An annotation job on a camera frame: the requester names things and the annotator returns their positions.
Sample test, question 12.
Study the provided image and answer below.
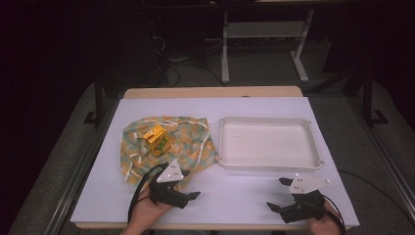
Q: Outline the black metal stand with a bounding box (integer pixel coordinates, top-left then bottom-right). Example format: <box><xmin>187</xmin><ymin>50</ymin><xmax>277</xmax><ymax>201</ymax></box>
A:
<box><xmin>82</xmin><ymin>79</ymin><xmax>106</xmax><ymax>129</ymax></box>
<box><xmin>361</xmin><ymin>67</ymin><xmax>390</xmax><ymax>127</ymax></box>

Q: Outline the white plastic tray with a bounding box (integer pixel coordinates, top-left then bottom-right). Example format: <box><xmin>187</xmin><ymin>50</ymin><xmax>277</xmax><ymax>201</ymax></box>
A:
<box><xmin>216</xmin><ymin>116</ymin><xmax>324</xmax><ymax>173</ymax></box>

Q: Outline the wooden table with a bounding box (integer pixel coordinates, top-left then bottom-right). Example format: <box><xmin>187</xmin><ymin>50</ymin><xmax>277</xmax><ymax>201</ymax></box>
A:
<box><xmin>73</xmin><ymin>85</ymin><xmax>361</xmax><ymax>231</ymax></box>

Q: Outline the person's left hand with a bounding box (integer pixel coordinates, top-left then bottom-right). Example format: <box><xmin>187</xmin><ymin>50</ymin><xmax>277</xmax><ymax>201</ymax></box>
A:
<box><xmin>129</xmin><ymin>187</ymin><xmax>174</xmax><ymax>229</ymax></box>

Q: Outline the aluminium frame rail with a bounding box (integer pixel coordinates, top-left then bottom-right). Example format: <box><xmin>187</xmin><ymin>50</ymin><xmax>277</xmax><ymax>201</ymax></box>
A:
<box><xmin>346</xmin><ymin>95</ymin><xmax>415</xmax><ymax>226</ymax></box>
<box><xmin>43</xmin><ymin>97</ymin><xmax>121</xmax><ymax>235</ymax></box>

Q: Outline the black floor cable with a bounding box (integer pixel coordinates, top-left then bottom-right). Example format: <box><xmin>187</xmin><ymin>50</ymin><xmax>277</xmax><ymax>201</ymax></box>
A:
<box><xmin>338</xmin><ymin>168</ymin><xmax>415</xmax><ymax>227</ymax></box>

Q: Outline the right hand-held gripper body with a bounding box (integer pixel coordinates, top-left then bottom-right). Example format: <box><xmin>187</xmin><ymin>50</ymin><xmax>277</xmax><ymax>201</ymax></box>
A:
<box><xmin>279</xmin><ymin>173</ymin><xmax>333</xmax><ymax>225</ymax></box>

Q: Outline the orange green patterned cloth bag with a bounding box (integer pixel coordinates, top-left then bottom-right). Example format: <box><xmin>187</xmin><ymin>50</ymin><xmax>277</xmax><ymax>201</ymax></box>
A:
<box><xmin>119</xmin><ymin>116</ymin><xmax>219</xmax><ymax>188</ymax></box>

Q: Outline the person's right hand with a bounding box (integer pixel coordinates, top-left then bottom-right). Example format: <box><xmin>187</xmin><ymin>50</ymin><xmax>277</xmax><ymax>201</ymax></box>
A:
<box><xmin>306</xmin><ymin>199</ymin><xmax>346</xmax><ymax>235</ymax></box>

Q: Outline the white metal desk frame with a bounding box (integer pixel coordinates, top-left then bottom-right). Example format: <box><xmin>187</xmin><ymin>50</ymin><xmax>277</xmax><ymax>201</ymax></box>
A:
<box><xmin>220</xmin><ymin>9</ymin><xmax>316</xmax><ymax>85</ymax></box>

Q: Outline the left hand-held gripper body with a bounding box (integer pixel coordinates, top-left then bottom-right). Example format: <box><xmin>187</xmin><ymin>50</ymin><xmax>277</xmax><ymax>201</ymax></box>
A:
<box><xmin>149</xmin><ymin>159</ymin><xmax>190</xmax><ymax>211</ymax></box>

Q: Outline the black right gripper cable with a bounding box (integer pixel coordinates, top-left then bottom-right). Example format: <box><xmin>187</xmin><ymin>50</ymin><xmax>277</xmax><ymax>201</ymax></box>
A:
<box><xmin>322</xmin><ymin>194</ymin><xmax>347</xmax><ymax>235</ymax></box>

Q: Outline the yellow drink carton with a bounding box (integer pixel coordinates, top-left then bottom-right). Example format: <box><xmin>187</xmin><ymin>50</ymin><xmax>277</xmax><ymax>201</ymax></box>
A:
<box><xmin>142</xmin><ymin>123</ymin><xmax>173</xmax><ymax>158</ymax></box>

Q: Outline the white table mat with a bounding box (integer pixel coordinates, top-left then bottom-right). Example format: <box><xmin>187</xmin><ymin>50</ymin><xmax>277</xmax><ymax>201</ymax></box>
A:
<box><xmin>69</xmin><ymin>96</ymin><xmax>361</xmax><ymax>230</ymax></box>

